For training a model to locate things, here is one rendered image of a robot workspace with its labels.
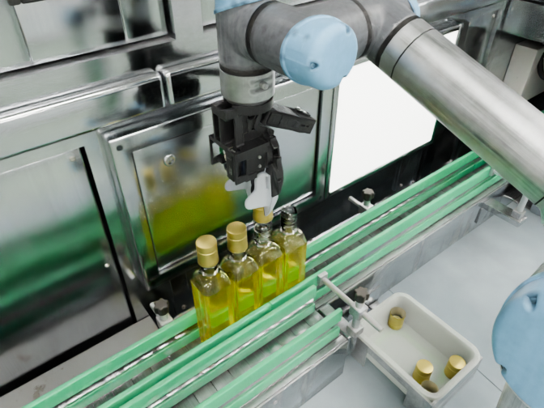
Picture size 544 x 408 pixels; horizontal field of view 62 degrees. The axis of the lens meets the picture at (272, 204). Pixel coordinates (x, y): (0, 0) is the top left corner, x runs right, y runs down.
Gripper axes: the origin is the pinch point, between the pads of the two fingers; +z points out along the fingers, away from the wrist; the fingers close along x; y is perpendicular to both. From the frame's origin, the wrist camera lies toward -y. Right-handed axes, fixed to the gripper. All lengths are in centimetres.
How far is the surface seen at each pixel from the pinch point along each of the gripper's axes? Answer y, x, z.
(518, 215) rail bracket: -75, 15, 32
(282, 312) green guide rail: 0.3, 6.2, 23.6
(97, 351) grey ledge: 31.6, -12.7, 30.9
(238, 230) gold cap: 5.8, 1.1, 2.7
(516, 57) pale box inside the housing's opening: -108, -15, 5
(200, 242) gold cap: 12.3, -0.2, 2.7
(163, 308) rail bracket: 19.4, -4.1, 18.2
